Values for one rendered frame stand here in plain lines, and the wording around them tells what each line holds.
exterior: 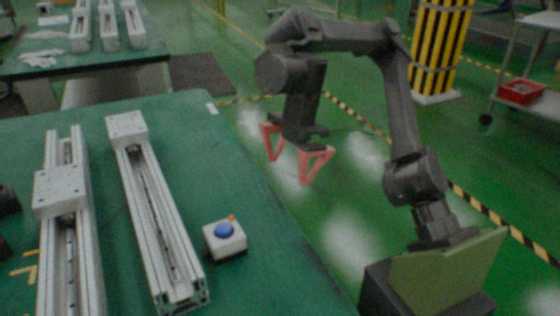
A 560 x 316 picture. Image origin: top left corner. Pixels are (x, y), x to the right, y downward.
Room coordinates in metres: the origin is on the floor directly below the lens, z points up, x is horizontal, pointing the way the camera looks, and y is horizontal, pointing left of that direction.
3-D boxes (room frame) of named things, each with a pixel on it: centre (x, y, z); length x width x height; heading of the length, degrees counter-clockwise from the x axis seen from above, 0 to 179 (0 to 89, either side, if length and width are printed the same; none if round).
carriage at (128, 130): (1.00, 0.49, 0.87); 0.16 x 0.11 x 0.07; 28
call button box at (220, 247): (0.59, 0.14, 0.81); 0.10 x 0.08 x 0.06; 118
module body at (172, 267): (0.78, 0.37, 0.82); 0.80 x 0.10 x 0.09; 28
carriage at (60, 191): (0.70, 0.54, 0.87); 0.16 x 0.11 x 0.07; 28
